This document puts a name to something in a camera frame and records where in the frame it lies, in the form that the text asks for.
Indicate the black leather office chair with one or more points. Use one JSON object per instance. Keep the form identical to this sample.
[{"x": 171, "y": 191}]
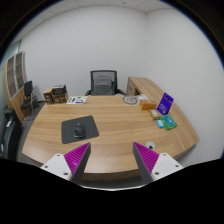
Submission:
[{"x": 10, "y": 133}]

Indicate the wooden shelf unit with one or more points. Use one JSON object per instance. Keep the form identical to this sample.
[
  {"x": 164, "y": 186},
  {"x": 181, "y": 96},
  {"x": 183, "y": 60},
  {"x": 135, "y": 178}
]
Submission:
[{"x": 15, "y": 80}]

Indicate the orange-brown cardboard box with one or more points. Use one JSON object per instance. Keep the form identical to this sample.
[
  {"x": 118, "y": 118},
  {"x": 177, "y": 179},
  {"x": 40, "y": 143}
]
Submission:
[{"x": 148, "y": 105}]

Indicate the dark grey mouse pad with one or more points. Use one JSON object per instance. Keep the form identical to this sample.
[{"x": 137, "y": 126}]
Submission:
[{"x": 68, "y": 131}]

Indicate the black visitor chair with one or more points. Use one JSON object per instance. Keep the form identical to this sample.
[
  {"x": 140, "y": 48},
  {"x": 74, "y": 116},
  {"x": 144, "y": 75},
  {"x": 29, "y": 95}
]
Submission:
[{"x": 29, "y": 96}]

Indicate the small brown printed carton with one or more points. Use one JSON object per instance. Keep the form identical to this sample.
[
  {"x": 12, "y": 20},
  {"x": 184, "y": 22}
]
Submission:
[{"x": 48, "y": 96}]

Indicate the black mesh office chair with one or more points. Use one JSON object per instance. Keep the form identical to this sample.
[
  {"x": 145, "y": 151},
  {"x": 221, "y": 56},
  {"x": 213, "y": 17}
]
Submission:
[{"x": 103, "y": 72}]

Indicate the grey backpack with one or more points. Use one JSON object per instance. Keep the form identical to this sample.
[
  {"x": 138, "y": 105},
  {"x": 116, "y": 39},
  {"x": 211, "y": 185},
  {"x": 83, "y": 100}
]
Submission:
[{"x": 103, "y": 85}]

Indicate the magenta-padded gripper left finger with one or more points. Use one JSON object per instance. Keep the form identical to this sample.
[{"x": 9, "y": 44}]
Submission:
[{"x": 58, "y": 164}]

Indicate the large brown printed carton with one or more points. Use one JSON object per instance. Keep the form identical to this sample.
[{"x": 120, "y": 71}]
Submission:
[{"x": 61, "y": 99}]

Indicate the white papers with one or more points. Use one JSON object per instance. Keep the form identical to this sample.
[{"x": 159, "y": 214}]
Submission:
[{"x": 142, "y": 97}]

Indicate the purple pouch package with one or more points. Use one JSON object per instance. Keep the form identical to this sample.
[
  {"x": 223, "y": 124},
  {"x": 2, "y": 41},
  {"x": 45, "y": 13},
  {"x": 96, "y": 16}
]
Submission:
[{"x": 165, "y": 104}]

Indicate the white leaflet with coloured print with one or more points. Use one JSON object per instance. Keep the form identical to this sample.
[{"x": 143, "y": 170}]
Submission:
[{"x": 77, "y": 99}]

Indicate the wooden side desk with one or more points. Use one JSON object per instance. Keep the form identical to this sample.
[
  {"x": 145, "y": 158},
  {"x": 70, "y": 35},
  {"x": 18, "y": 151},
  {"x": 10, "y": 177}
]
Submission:
[{"x": 146, "y": 86}]

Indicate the green packet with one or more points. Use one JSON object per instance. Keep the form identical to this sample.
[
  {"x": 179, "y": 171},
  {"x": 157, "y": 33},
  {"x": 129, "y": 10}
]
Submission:
[{"x": 169, "y": 122}]

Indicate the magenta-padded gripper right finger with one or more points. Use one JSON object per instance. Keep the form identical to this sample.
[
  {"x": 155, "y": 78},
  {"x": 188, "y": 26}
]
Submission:
[{"x": 165, "y": 164}]

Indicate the black computer mouse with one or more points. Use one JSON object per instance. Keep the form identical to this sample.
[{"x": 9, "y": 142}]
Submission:
[{"x": 79, "y": 131}]

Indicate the black box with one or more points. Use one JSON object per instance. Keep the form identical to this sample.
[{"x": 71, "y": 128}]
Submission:
[{"x": 59, "y": 89}]

